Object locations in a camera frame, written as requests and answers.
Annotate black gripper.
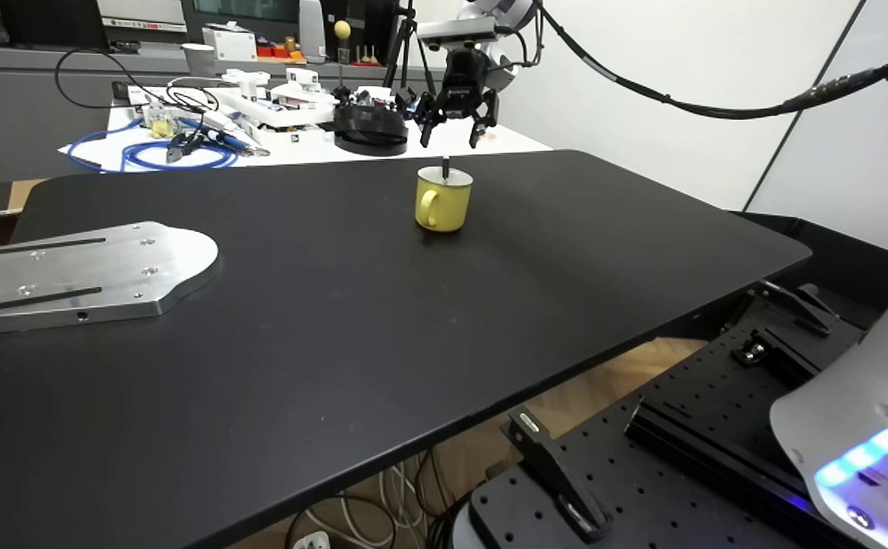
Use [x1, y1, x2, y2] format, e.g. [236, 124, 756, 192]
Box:
[414, 47, 514, 149]

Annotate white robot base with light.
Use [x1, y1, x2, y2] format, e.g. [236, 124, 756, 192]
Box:
[769, 310, 888, 549]

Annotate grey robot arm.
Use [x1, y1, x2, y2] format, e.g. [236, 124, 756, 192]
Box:
[418, 0, 536, 142]

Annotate yellow mug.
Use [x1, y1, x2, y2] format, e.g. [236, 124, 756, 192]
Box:
[414, 163, 473, 235]

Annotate black headset on table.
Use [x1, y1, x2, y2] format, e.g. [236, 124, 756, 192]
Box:
[334, 102, 409, 156]

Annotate yellow ball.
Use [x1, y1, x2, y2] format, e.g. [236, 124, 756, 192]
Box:
[334, 20, 354, 41]

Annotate white electronic device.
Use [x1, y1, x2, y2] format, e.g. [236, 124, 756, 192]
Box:
[218, 66, 336, 127]

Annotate white box on shelf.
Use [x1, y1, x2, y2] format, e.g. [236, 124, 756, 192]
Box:
[202, 23, 256, 62]

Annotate silver metal mounting plate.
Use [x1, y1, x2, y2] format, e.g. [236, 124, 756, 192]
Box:
[0, 219, 221, 331]

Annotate black perforated breadboard plate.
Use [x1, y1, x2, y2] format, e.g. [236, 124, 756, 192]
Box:
[452, 282, 873, 549]

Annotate black monitor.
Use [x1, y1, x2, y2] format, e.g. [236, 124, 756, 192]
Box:
[0, 0, 108, 47]

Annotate black camera tripod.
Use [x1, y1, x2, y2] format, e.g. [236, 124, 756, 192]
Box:
[383, 0, 429, 92]

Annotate blue coiled cable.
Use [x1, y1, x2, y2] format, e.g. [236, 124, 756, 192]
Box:
[62, 117, 245, 172]

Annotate black loop cable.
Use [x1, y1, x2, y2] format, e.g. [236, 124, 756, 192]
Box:
[52, 45, 151, 109]

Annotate black clamp bracket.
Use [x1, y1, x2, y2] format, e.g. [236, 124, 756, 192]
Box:
[506, 407, 607, 543]

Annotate white floor cables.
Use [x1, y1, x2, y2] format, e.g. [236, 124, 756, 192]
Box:
[283, 450, 455, 549]

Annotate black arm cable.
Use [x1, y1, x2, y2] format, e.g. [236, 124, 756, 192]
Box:
[530, 0, 888, 120]

